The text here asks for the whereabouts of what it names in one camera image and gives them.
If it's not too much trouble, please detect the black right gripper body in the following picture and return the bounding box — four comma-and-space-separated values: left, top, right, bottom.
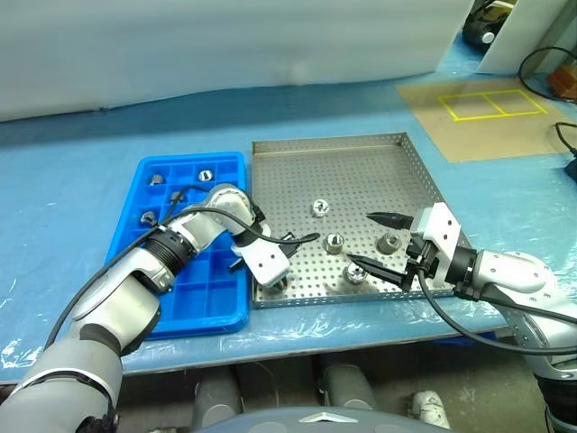
404, 237, 436, 291

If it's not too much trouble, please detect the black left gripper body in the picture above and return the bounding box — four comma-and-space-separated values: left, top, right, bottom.
275, 230, 302, 261

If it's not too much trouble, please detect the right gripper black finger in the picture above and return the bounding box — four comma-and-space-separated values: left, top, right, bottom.
365, 211, 413, 231
345, 253, 409, 287

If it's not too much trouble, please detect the blue plastic compartment tray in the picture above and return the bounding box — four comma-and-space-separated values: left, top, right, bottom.
104, 152, 252, 340

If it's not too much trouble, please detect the perforated steel tray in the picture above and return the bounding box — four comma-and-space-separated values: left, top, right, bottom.
251, 132, 456, 310

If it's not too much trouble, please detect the grey cylinder under table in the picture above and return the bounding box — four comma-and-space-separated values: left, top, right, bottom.
193, 372, 244, 428
322, 363, 378, 410

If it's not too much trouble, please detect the brown cardboard sheet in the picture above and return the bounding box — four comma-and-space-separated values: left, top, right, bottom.
395, 74, 577, 163

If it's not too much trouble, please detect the pale grey rounded part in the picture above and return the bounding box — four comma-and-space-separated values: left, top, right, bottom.
408, 390, 452, 429

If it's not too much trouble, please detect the grey dome with white emblem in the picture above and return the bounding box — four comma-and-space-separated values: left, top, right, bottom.
191, 405, 436, 433

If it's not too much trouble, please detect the black and yellow device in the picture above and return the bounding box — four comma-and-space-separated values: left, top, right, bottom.
462, 0, 515, 46

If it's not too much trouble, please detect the white backdrop panel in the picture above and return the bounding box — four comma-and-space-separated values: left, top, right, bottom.
0, 0, 477, 123

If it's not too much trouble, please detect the brown orange block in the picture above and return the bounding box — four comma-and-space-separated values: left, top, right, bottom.
547, 65, 577, 98

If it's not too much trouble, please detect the white leaning board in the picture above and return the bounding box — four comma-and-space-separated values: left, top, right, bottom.
476, 0, 577, 73

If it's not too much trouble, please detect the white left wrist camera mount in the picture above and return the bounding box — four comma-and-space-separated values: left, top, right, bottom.
232, 232, 292, 288

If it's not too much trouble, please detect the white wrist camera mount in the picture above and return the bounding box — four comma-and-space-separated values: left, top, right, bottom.
232, 232, 292, 288
408, 202, 463, 283

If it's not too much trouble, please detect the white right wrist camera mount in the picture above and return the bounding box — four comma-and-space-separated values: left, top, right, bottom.
408, 202, 463, 283

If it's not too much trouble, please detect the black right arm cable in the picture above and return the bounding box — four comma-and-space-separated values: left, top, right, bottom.
415, 265, 577, 358

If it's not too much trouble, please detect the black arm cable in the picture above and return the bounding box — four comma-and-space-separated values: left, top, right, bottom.
42, 185, 316, 357
415, 265, 577, 358

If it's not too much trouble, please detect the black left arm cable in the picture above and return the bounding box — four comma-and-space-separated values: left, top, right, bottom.
42, 185, 316, 357

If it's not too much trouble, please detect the thin black cable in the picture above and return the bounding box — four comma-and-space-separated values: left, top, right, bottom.
554, 121, 577, 159

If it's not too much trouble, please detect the black looped cable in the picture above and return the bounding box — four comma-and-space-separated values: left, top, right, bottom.
517, 46, 577, 105

